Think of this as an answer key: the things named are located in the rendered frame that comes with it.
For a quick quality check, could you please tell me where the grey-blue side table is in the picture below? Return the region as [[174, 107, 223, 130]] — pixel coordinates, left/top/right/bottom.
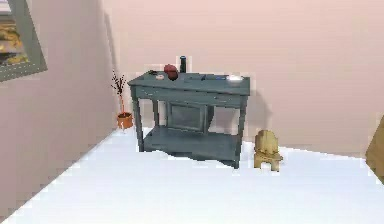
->
[[127, 70, 252, 170]]

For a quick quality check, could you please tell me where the red round object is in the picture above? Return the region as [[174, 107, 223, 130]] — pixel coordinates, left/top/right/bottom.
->
[[163, 63, 179, 81]]

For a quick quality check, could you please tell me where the bare plant in orange pot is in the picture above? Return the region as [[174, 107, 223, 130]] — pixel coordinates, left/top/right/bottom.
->
[[111, 69, 135, 130]]

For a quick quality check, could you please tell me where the small tan wooden chair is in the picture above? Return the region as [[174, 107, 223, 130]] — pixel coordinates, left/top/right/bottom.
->
[[253, 129, 284, 172]]

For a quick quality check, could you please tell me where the tan wooden furniture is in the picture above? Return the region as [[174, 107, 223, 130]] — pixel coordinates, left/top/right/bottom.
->
[[365, 114, 384, 185]]

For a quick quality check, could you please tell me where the grey framed wall picture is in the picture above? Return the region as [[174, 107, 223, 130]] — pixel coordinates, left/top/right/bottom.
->
[[0, 0, 48, 83]]

